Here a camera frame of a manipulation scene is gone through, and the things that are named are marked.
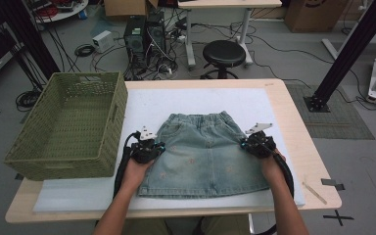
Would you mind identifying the black metal post with base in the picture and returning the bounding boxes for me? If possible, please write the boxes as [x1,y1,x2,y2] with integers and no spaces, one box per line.
[303,0,376,114]

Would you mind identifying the grey floor mat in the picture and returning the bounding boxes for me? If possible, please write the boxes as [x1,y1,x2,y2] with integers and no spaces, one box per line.
[285,83,376,141]

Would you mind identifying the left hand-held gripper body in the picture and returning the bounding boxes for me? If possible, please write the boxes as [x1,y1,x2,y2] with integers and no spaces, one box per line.
[130,125,161,165]

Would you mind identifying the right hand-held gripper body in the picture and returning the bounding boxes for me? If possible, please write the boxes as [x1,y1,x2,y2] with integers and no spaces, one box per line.
[244,122,277,160]

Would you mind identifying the white-legged desk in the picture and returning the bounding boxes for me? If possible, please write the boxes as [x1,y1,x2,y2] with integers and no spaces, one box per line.
[177,0,283,71]

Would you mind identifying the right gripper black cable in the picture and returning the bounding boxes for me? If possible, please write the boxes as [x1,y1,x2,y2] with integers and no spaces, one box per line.
[263,143,296,199]

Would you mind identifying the tangle of black cables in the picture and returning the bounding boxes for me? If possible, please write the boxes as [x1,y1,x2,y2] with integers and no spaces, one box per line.
[91,9,190,81]

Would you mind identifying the person's olive trousers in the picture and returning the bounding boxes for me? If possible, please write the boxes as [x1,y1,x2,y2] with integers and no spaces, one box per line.
[120,214,253,235]

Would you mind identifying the white box device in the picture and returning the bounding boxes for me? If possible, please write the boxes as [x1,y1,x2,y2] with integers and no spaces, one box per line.
[92,29,115,54]

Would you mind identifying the small black cable coil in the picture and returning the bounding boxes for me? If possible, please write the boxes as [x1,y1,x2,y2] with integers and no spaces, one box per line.
[73,43,96,58]

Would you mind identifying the person's right hand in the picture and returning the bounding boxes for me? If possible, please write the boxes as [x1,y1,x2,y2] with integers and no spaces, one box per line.
[259,148,287,184]

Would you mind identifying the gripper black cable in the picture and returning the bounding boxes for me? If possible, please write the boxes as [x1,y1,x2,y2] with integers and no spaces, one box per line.
[263,143,296,199]
[113,131,142,200]

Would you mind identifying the person's left hand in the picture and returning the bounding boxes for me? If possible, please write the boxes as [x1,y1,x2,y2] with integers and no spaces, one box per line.
[120,158,155,192]

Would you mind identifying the light wooden table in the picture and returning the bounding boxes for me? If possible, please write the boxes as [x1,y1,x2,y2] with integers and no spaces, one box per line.
[5,77,343,224]

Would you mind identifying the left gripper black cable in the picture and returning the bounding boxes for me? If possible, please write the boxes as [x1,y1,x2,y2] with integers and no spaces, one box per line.
[113,131,142,200]

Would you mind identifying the black tape piece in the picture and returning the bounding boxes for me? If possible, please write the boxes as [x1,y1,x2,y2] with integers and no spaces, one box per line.
[320,177,346,192]

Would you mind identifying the green woven basket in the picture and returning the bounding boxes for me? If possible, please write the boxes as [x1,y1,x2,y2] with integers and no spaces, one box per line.
[3,71,129,181]

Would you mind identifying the black tape cross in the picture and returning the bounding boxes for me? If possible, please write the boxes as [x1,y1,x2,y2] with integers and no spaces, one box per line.
[322,210,354,227]

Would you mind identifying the white foam mat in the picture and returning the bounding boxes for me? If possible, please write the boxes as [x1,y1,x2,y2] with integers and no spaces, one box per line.
[32,87,306,213]

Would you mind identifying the large cardboard box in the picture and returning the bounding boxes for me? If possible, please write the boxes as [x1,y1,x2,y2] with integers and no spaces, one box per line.
[283,0,351,33]

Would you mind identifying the light blue denim skirt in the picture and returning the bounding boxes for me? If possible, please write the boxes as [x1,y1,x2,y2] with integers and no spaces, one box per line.
[137,111,272,200]

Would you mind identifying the large black cable coil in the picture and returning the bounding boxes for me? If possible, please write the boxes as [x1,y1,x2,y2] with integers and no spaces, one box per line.
[15,89,43,113]

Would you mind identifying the thin wooden stick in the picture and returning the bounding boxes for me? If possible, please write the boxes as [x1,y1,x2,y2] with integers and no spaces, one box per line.
[302,180,328,206]

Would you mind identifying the round white table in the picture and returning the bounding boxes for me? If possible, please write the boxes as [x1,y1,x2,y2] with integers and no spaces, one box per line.
[25,0,90,24]

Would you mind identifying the black computer tower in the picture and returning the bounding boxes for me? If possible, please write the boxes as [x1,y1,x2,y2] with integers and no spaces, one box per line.
[123,15,148,71]
[146,11,168,57]

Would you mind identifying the small cardboard box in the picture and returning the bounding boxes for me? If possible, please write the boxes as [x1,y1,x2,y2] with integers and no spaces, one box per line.
[103,0,160,18]

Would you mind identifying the black round stool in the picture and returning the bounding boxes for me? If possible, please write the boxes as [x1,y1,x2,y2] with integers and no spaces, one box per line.
[199,39,248,80]

